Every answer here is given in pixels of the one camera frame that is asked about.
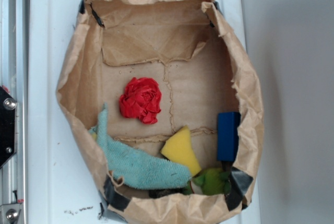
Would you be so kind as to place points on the brown paper lined box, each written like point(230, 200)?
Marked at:
point(121, 33)

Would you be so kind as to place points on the dark blue rectangular block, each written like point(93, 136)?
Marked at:
point(228, 123)

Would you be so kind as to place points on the green plush toy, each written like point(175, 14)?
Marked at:
point(212, 181)

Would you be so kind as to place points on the dark grey scrubbing pad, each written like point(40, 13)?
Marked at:
point(164, 192)

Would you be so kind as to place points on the aluminium frame rail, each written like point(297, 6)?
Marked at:
point(14, 77)

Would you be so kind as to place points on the black metal bracket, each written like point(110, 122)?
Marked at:
point(8, 126)

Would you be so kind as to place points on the yellow sponge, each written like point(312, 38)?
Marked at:
point(178, 148)

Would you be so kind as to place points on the white plastic table top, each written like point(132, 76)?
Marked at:
point(60, 188)

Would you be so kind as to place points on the red crumpled paper ball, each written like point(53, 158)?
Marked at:
point(141, 100)

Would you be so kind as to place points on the light blue terry cloth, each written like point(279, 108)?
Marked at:
point(137, 168)

